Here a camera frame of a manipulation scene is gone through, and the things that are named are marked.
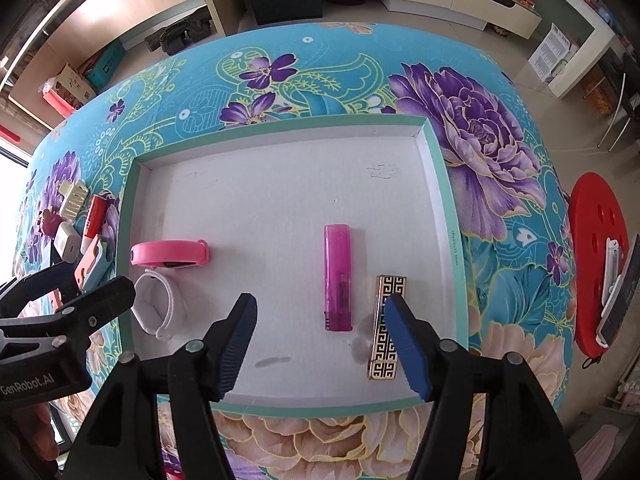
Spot white charger adapter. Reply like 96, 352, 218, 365
52, 222, 83, 261

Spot white wall shelf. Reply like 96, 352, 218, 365
530, 0, 621, 98

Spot red round stool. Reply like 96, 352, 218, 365
567, 172, 630, 358

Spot pink translucent lighter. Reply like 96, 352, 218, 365
322, 224, 355, 333

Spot salmon pink wristband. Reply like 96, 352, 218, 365
74, 246, 102, 291

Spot white smartwatch wristband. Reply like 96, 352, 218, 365
134, 270, 178, 341

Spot brown cardboard box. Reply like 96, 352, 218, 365
54, 62, 98, 108

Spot cream hair claw clip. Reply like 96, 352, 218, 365
57, 177, 91, 220

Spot red paper bag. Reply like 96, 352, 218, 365
42, 80, 76, 118

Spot dark flat phone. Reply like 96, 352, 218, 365
597, 255, 640, 347

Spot wooden cabinet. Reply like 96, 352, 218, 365
10, 0, 208, 111

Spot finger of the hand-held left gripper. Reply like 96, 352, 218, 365
0, 260, 83, 311
0, 277, 137, 356

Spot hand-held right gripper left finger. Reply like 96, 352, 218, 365
65, 292, 258, 480

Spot light blue small case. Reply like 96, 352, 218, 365
95, 240, 111, 281

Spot printed paper sheet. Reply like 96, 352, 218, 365
530, 22, 576, 86

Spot red lip balm tube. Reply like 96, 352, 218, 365
80, 195, 108, 256

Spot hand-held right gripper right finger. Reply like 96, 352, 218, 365
382, 294, 583, 480

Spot white object on stool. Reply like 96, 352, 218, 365
602, 237, 623, 306

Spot white tray with teal rim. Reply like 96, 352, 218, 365
117, 114, 471, 418

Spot black gold patterned lighter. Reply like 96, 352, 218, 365
367, 275, 408, 381

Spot black floor exercise device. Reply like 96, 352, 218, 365
145, 7, 213, 56

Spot metal chair legs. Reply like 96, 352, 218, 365
597, 72, 640, 151

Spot teal storage box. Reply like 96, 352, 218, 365
82, 40, 126, 88

